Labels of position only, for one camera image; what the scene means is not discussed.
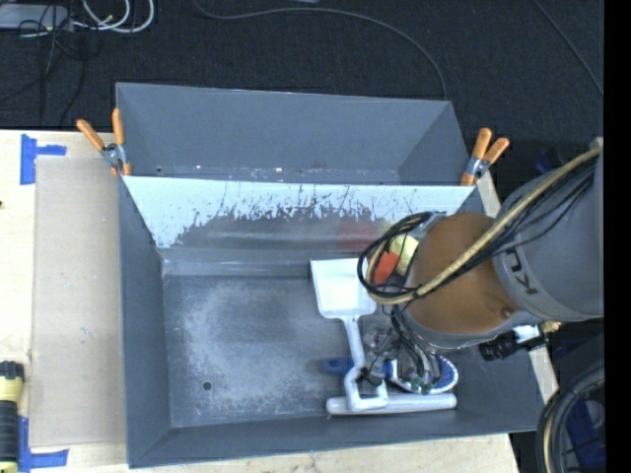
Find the orange toy piece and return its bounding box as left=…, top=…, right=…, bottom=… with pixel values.
left=373, top=251, right=399, bottom=285

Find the grey metal bin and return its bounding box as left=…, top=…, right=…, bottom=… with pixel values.
left=113, top=82, right=546, bottom=468

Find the white pipe frame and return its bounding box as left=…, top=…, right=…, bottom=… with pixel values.
left=324, top=366, right=458, bottom=417

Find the black cylinder on white bracket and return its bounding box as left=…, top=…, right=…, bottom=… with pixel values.
left=477, top=320, right=563, bottom=364

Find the white plastic dustpan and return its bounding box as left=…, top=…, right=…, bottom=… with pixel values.
left=309, top=257, right=380, bottom=374

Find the blue and white round thing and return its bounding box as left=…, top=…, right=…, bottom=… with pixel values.
left=385, top=355, right=460, bottom=396

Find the pale wood flat board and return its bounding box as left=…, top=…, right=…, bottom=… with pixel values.
left=29, top=157, right=127, bottom=448

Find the pale yellow toy piece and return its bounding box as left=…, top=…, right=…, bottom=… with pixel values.
left=391, top=233, right=421, bottom=273

